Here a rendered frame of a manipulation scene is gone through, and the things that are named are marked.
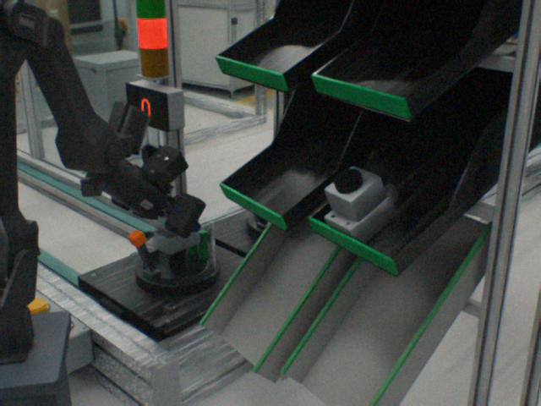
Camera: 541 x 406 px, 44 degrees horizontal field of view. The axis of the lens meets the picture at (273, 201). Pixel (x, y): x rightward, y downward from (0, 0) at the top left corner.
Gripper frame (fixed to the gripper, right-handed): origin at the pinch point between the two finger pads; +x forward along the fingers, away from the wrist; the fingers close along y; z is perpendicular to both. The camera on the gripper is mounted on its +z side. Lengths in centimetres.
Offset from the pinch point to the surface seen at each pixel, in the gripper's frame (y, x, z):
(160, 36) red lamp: 16.4, -9.1, 26.2
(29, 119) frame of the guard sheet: 76, 10, 8
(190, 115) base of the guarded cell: 109, 80, 45
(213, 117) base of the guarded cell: 101, 84, 48
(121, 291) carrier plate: 2.3, -0.2, -14.7
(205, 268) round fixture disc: -4.3, 7.4, -5.1
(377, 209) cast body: -42.7, -14.4, 7.7
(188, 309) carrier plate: -9.8, 2.8, -12.0
